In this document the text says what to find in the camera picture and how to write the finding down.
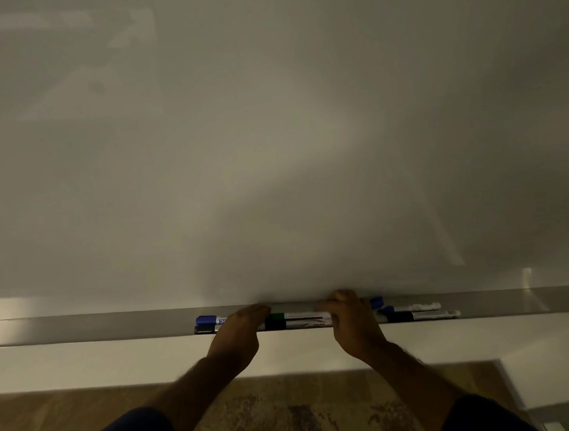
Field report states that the person's left forearm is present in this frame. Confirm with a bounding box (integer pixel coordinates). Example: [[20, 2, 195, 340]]
[[142, 351, 257, 431]]

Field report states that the person's left hand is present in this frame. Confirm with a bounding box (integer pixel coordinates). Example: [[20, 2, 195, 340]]
[[202, 303, 278, 375]]

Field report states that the person's right forearm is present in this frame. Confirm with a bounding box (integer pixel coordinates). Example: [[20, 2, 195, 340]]
[[360, 334, 469, 431]]

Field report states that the grey metal marker tray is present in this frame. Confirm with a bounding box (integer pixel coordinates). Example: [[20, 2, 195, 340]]
[[0, 269, 569, 364]]

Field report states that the green capped whiteboard marker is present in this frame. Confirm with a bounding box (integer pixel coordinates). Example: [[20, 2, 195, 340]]
[[262, 308, 335, 333]]

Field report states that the person's right hand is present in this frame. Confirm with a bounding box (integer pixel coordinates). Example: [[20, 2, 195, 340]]
[[318, 285, 393, 365]]

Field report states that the white whiteboard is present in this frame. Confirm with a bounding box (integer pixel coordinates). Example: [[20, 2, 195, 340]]
[[0, 0, 569, 338]]

